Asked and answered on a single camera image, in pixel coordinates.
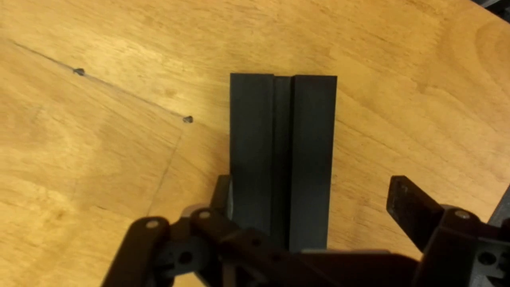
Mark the short black grooved track piece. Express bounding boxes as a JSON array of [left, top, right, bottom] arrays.
[[227, 71, 339, 255]]

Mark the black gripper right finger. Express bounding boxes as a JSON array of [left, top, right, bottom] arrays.
[[385, 173, 510, 287]]

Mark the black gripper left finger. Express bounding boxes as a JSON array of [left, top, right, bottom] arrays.
[[100, 172, 243, 287]]

